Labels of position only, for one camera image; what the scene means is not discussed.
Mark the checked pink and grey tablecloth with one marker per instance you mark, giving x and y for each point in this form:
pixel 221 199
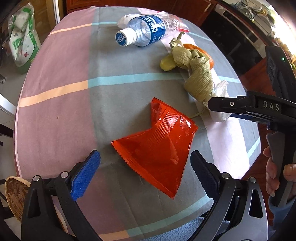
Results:
pixel 69 92

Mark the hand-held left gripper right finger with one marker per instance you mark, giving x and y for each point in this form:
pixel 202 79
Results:
pixel 205 178

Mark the white paper napkin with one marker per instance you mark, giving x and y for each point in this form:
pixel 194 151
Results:
pixel 126 22

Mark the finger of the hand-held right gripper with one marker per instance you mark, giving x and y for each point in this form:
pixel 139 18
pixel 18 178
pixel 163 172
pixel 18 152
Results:
pixel 226 104
pixel 241 116

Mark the orange peel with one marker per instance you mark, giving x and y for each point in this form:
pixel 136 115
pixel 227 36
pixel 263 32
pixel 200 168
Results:
pixel 193 47

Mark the light blue fleece garment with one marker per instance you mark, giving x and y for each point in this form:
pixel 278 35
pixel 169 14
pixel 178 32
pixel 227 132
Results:
pixel 189 228

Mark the black built-in oven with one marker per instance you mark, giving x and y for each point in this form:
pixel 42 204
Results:
pixel 231 41

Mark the clear bottle with blue label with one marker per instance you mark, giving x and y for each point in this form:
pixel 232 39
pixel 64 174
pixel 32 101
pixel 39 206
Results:
pixel 148 29

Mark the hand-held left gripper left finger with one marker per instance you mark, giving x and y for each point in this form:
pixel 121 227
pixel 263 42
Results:
pixel 85 173

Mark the yellow fruit peel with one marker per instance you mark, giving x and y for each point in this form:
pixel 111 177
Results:
pixel 167 63

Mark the green and white plastic bag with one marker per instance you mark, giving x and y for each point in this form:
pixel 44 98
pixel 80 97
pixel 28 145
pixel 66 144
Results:
pixel 23 46

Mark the red plastic wrapper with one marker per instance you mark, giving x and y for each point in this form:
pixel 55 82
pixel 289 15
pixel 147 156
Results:
pixel 157 150

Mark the white tissue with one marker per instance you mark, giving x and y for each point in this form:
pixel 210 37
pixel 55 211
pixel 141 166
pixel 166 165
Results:
pixel 219 92

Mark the person's right hand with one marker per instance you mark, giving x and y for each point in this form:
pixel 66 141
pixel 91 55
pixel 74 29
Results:
pixel 269 178

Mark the dried corn husk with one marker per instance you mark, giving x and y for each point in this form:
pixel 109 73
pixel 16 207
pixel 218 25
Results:
pixel 201 76

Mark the brown wooden bowl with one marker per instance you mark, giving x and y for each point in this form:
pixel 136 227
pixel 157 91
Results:
pixel 16 197

